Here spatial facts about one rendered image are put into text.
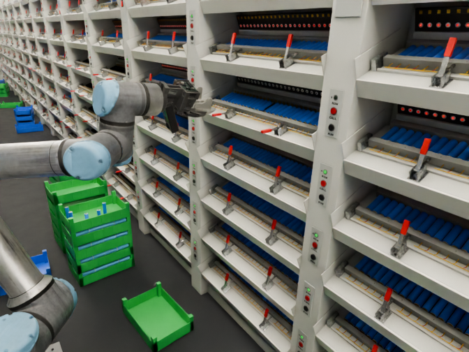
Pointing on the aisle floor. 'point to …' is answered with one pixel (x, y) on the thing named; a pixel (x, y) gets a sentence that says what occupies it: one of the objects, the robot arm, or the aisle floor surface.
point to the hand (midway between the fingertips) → (208, 107)
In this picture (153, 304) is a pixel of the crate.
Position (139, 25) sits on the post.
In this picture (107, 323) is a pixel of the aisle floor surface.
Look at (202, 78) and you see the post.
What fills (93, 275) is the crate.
